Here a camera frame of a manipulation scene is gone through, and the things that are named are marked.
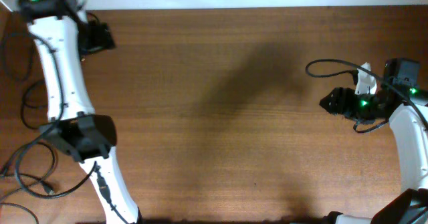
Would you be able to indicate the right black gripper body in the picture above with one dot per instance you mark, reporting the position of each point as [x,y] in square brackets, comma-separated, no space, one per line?
[345,100]

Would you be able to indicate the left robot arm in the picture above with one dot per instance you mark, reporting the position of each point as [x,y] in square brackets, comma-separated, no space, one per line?
[64,35]

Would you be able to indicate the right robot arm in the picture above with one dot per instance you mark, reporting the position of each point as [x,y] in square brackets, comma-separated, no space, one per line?
[394,99]

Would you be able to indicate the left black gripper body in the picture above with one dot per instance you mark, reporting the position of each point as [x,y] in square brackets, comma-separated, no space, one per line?
[95,38]

